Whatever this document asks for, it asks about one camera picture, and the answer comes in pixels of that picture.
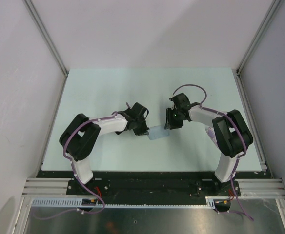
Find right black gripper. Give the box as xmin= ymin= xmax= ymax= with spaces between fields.
xmin=165 ymin=107 xmax=184 ymax=130

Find light blue cleaning cloth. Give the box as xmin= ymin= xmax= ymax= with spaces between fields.
xmin=148 ymin=125 xmax=170 ymax=140

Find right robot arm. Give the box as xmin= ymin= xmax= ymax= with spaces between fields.
xmin=164 ymin=93 xmax=253 ymax=195

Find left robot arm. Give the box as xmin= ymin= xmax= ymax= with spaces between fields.
xmin=59 ymin=102 xmax=149 ymax=195

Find pink purple sunglasses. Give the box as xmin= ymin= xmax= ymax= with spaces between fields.
xmin=205 ymin=126 xmax=218 ymax=146

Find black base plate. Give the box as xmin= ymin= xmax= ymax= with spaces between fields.
xmin=36 ymin=171 xmax=272 ymax=213

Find white slotted cable duct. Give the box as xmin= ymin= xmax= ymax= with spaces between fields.
xmin=30 ymin=196 xmax=217 ymax=209

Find right aluminium corner post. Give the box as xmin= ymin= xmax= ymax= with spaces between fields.
xmin=236 ymin=0 xmax=284 ymax=75

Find aluminium corner post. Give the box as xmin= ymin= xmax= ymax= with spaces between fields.
xmin=22 ymin=0 xmax=69 ymax=77
xmin=236 ymin=0 xmax=284 ymax=75

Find left aluminium corner post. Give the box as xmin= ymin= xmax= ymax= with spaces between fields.
xmin=22 ymin=0 xmax=69 ymax=77

